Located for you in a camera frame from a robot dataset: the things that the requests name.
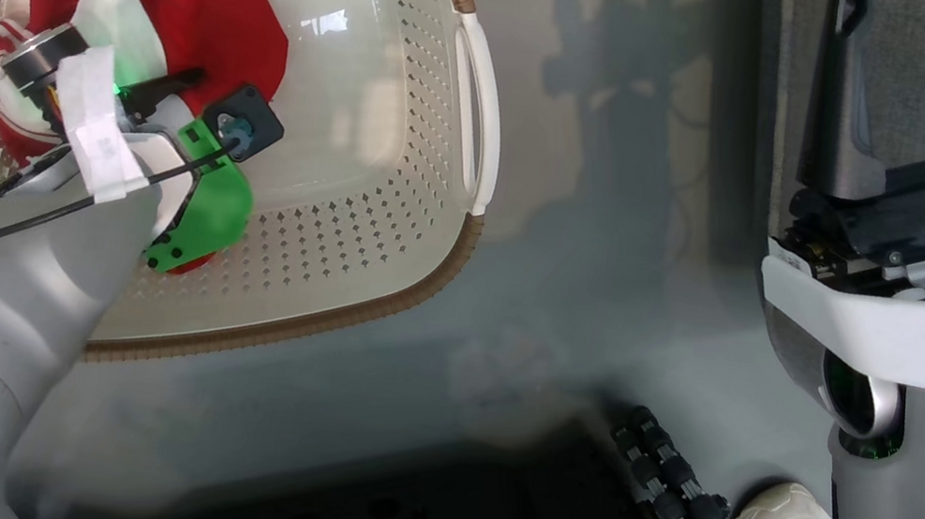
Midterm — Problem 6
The white perforated laundry basket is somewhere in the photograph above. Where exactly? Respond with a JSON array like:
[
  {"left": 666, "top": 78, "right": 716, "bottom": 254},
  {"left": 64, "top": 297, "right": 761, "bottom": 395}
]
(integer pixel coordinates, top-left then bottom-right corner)
[{"left": 0, "top": 0, "right": 530, "bottom": 427}]

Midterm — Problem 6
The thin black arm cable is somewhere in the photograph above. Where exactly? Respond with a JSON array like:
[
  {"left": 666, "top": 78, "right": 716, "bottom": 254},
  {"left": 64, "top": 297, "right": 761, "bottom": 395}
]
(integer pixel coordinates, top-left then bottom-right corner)
[{"left": 0, "top": 107, "right": 240, "bottom": 380}]

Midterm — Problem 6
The red and white garment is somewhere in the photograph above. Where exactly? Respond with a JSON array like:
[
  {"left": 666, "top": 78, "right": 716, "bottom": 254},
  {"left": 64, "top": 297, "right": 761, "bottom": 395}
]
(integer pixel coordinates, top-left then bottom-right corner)
[{"left": 0, "top": 0, "right": 300, "bottom": 289}]

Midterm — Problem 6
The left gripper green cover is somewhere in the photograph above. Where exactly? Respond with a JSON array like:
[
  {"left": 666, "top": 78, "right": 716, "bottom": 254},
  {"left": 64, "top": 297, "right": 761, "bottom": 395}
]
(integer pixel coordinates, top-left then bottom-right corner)
[{"left": 0, "top": 13, "right": 281, "bottom": 288}]

